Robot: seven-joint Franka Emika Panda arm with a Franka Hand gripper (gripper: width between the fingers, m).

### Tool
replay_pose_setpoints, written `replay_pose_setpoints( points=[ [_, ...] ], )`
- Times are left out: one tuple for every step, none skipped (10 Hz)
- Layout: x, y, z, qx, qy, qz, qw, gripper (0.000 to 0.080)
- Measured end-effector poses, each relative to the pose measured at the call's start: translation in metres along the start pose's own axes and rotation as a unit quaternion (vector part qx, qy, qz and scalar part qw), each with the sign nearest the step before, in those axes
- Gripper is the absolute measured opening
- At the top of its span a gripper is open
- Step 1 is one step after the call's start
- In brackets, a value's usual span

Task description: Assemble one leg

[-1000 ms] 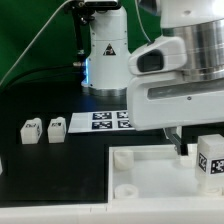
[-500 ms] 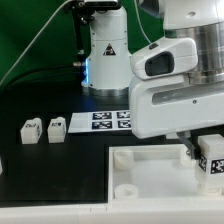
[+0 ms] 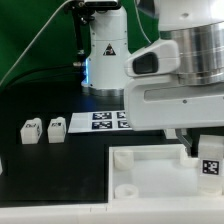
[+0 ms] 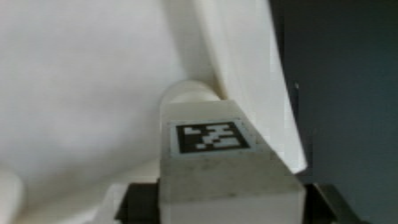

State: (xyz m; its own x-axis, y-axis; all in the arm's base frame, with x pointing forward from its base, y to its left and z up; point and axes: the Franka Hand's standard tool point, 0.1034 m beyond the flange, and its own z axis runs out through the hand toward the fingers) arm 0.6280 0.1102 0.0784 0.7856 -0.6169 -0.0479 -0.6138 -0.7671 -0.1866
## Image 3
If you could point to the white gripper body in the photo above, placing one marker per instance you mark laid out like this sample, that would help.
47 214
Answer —
160 102

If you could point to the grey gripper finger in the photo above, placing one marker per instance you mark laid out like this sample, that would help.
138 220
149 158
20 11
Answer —
185 139

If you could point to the white square table top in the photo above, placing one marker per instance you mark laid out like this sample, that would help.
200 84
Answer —
152 171

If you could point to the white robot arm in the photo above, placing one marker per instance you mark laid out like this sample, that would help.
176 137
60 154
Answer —
190 46

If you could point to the white marker sheet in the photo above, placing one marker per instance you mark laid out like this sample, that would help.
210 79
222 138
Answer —
98 121

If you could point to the white part left edge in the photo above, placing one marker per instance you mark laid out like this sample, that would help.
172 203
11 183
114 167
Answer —
1 169

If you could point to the white front rail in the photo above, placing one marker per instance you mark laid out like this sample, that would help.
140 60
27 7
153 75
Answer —
186 211

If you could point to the black camera stand pole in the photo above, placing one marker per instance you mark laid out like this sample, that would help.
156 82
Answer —
81 16

